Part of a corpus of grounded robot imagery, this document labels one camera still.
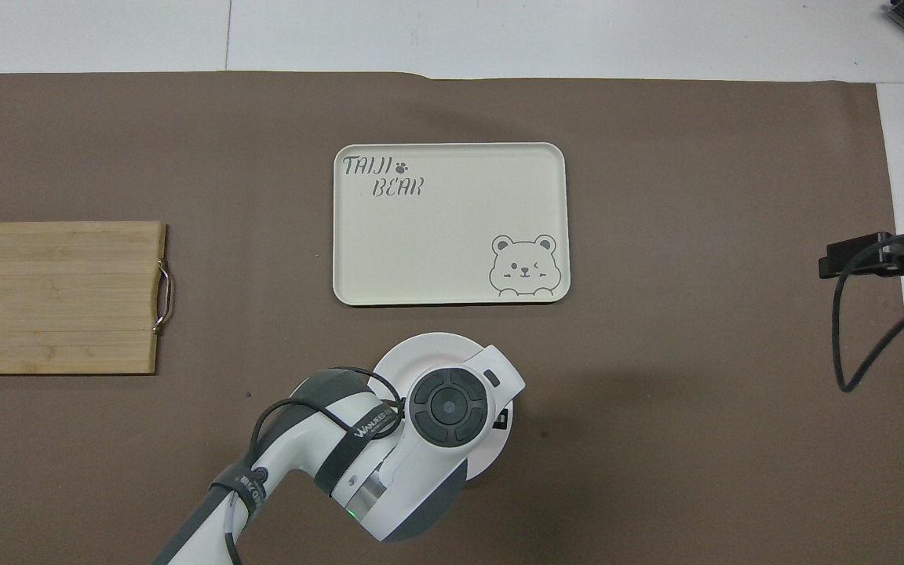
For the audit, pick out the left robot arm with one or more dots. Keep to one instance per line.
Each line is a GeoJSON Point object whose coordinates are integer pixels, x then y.
{"type": "Point", "coordinates": [389, 486]}

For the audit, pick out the white round plate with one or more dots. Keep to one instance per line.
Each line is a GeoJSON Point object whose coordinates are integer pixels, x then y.
{"type": "Point", "coordinates": [421, 353]}

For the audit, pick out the cream tray with bear print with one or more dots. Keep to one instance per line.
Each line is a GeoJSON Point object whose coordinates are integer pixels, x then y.
{"type": "Point", "coordinates": [436, 235]}

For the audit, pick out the wooden cutting board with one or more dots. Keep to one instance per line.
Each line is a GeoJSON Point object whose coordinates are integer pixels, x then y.
{"type": "Point", "coordinates": [52, 298]}

